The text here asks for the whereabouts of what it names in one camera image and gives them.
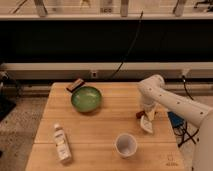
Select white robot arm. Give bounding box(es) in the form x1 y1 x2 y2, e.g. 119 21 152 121
138 75 213 171

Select green ceramic bowl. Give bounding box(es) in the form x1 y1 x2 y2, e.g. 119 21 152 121
71 86 102 113

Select white wrapped packet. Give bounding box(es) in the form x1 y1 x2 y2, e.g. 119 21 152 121
140 115 153 134

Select blue connector box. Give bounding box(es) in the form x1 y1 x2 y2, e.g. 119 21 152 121
168 112 184 128

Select brown rectangular block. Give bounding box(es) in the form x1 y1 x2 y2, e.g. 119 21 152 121
66 79 84 92

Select white lotion bottle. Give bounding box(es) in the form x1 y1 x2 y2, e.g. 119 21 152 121
54 124 72 164

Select black floor cables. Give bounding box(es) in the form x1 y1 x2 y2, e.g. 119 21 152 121
176 75 201 148

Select wall power outlet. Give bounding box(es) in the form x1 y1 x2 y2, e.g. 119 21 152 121
91 71 98 78

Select black hanging cable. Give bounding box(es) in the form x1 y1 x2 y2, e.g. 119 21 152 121
108 10 145 80

